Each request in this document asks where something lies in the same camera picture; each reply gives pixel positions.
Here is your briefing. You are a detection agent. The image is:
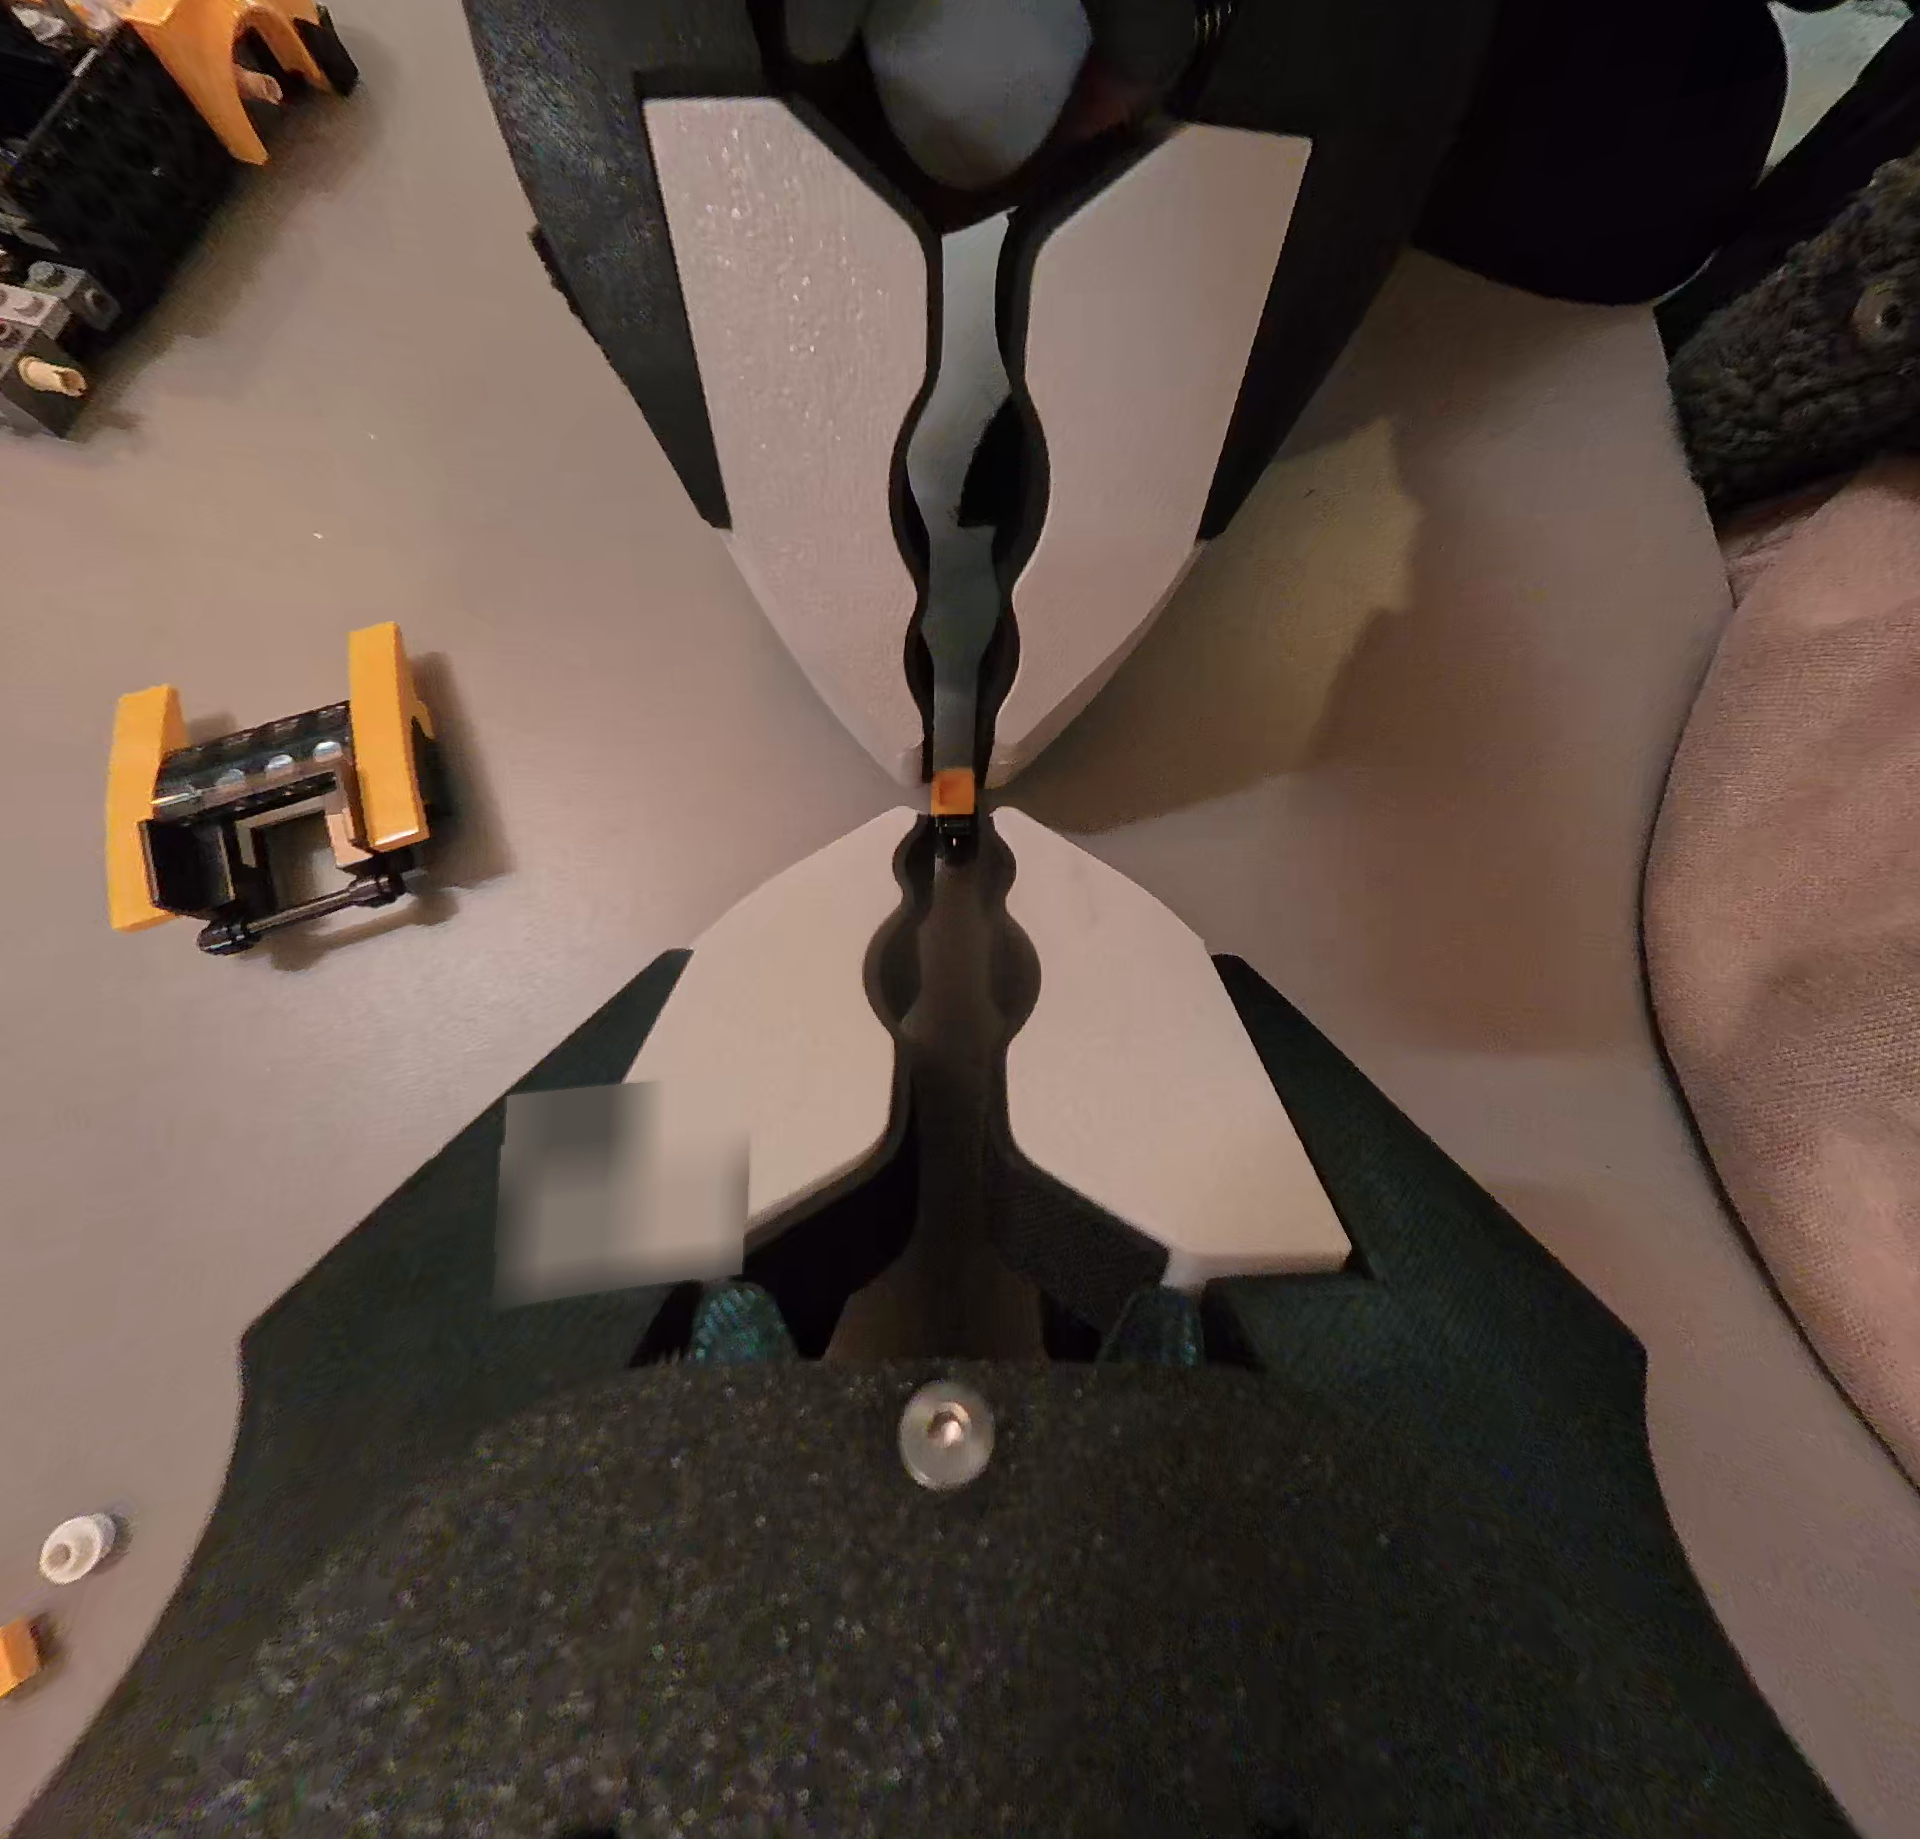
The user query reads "person's right forearm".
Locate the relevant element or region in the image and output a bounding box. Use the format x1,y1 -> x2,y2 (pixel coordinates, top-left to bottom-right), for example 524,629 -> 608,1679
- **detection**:
1409,0 -> 1920,303

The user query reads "dark fleece jacket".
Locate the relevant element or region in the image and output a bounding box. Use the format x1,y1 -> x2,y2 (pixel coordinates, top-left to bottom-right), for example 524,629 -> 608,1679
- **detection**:
1655,159 -> 1920,512

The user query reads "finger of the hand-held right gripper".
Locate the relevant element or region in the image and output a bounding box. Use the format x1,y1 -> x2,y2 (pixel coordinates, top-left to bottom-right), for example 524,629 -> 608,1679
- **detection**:
972,111 -> 1318,778
643,94 -> 944,789

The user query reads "yellow black lego subassembly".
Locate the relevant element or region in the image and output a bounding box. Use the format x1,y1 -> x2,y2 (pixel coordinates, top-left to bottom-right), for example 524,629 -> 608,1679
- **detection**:
104,621 -> 452,963

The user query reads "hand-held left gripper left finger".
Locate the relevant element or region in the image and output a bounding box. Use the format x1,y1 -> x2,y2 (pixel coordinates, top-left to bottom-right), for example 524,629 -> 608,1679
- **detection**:
621,804 -> 928,1257

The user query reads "partly built lego car chassis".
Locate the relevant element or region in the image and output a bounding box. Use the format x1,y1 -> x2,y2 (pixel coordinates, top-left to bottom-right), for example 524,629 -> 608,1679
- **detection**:
0,0 -> 361,444

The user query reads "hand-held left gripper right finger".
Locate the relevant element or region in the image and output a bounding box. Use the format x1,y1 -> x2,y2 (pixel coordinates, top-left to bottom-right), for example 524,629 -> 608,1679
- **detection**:
975,804 -> 1363,1292

